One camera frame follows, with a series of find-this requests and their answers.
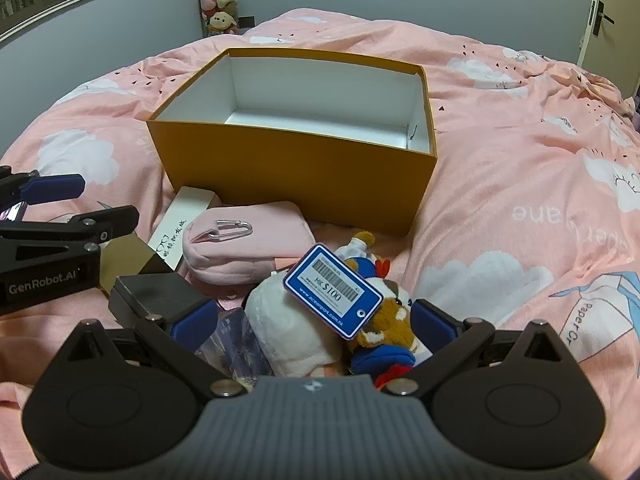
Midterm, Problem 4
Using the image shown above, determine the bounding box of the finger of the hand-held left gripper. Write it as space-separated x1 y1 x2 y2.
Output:
0 205 141 273
0 166 87 216

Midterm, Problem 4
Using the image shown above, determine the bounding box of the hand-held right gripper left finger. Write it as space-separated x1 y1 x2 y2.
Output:
50 297 248 400

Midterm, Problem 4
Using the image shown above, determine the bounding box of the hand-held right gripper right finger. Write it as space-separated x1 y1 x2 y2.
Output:
382 299 576 398

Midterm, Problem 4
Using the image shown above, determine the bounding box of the brown dog plush toy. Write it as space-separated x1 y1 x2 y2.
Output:
332 230 436 391

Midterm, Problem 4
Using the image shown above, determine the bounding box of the dark grey box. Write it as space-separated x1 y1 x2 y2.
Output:
108 272 213 333

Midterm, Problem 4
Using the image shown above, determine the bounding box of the slim white box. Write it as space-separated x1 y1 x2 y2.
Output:
148 186 221 272

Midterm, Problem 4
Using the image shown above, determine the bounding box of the pale pink pouch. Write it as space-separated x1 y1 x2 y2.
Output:
180 201 316 286

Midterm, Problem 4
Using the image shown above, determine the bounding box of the white plush toy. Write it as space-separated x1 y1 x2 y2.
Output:
243 272 351 378

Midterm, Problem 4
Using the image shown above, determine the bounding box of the silver carabiner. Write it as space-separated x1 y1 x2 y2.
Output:
207 219 254 243

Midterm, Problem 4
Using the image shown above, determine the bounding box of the blue and white tag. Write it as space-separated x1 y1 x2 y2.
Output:
282 242 386 339

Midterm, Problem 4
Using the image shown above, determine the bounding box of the orange cardboard box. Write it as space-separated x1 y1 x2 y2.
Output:
146 47 440 237

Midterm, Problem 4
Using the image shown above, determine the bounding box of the tan cardboard piece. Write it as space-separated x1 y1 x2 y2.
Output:
98 232 178 297

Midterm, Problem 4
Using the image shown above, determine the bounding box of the pink printed blanket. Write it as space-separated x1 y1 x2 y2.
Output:
0 7 640 461

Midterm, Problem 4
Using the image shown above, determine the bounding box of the grey door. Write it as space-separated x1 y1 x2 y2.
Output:
577 0 640 98

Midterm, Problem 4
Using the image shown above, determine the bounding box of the black door handle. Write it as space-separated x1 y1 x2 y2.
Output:
590 1 616 37

